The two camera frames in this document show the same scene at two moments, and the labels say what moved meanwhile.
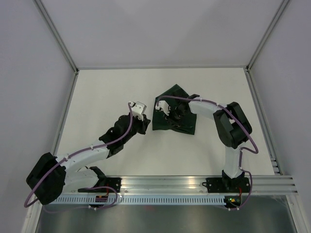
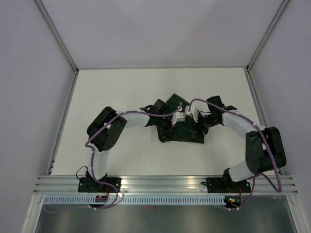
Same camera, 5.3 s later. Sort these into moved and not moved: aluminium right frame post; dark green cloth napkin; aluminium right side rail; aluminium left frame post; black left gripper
Moved: black left gripper; dark green cloth napkin
Not moved: aluminium left frame post; aluminium right frame post; aluminium right side rail
